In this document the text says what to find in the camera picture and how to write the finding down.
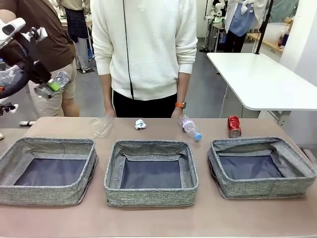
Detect crushed red soda can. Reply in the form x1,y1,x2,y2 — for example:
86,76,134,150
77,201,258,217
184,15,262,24
227,115,242,139

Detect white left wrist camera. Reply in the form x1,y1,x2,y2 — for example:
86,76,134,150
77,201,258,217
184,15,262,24
0,17,27,42

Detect thin black cord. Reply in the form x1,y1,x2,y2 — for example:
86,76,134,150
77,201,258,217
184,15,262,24
122,0,136,100

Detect person's left forearm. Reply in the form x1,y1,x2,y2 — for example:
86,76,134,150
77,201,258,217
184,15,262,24
177,73,190,105

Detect translucent white storage bin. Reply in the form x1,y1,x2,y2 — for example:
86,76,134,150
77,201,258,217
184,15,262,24
264,22,290,50

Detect person's left hand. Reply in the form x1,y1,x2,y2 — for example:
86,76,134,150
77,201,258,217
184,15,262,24
170,107,186,119

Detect person in blue shirt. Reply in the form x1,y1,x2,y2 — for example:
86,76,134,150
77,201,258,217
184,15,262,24
224,0,267,53

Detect grey fabric basket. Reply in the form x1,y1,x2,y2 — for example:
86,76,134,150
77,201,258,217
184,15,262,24
0,137,99,206
207,135,317,201
103,139,200,208

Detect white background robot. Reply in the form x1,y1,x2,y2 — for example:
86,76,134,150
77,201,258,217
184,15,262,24
209,0,227,25

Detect clear crushed plastic bottle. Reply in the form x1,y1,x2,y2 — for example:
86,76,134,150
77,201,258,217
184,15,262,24
34,71,72,99

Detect person in brown shirt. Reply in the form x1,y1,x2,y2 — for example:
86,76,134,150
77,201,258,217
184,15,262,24
0,0,80,118

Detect black trousers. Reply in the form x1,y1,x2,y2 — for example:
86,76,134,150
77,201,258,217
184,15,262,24
112,90,185,119

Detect wooden desk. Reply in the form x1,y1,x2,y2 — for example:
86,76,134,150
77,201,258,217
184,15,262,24
247,33,284,53

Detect black clamp with white tip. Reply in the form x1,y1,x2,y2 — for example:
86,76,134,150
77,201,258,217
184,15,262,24
0,103,19,116

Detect person's right forearm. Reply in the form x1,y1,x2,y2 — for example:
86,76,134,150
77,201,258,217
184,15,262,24
99,74,116,112

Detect pink label plastic bottle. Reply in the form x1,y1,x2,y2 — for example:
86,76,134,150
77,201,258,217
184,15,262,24
177,114,203,142

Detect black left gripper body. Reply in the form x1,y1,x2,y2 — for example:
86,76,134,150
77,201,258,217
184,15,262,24
15,32,52,85

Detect dark drink bottle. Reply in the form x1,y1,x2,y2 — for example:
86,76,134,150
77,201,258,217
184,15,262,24
278,24,291,48

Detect person in dark plaid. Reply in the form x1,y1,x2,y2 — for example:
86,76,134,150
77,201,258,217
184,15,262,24
55,0,92,72

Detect person in white sweater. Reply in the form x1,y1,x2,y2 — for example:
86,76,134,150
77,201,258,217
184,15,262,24
91,0,199,101

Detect clear plastic storage box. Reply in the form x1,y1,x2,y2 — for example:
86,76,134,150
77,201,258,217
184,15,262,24
0,59,18,89

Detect person's right hand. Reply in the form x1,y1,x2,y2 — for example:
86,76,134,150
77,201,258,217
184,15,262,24
104,105,117,118

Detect white table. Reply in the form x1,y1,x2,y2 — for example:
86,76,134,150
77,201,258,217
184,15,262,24
206,52,317,128

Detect black vertical pole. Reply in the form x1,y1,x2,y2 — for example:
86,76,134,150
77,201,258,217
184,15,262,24
255,0,274,55

